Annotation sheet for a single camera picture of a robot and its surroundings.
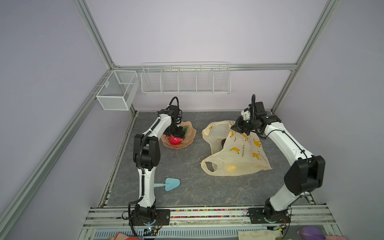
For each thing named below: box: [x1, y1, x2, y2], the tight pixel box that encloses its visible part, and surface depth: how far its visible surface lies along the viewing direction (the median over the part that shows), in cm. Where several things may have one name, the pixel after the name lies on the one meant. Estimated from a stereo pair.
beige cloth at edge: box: [238, 229, 283, 240], surface depth 70 cm
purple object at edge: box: [296, 226, 326, 240], surface depth 71 cm
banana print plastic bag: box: [201, 120, 273, 177], surface depth 86 cm
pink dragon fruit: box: [169, 135, 183, 146], surface depth 96 cm
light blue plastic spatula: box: [154, 177, 181, 192], surface depth 86 cm
